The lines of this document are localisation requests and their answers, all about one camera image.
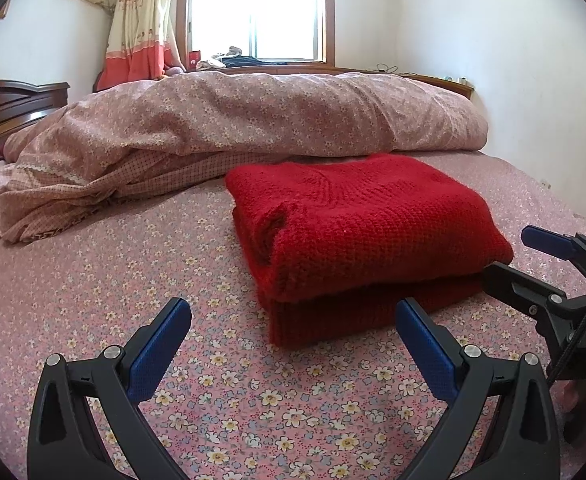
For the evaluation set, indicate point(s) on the pink dotted quilt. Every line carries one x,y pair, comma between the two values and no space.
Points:
253,110

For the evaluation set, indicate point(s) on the red knitted sweater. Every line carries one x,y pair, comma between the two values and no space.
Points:
363,240

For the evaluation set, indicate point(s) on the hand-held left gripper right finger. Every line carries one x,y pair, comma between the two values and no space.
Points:
425,355

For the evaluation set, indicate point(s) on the person's right hand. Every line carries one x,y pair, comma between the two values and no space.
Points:
580,397

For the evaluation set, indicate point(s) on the wooden framed window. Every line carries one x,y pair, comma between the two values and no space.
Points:
258,10

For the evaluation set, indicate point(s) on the cream and red curtain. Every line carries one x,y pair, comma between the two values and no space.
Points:
138,25

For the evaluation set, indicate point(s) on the wooden window ledge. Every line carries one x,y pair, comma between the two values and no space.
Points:
443,85

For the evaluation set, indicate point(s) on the framed wall photo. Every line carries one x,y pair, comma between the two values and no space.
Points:
3,9

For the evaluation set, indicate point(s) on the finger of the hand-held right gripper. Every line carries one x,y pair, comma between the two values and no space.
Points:
548,242
510,284

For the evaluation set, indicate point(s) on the small red box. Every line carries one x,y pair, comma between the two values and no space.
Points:
194,59

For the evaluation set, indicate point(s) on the pink floral bed sheet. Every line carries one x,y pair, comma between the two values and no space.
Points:
98,310

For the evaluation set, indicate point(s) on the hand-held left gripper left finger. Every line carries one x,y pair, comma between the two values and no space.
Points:
159,350

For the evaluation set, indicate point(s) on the clothes on window sill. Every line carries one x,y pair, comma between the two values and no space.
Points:
223,59

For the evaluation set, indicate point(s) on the dark wooden headboard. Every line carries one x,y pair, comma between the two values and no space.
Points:
18,102

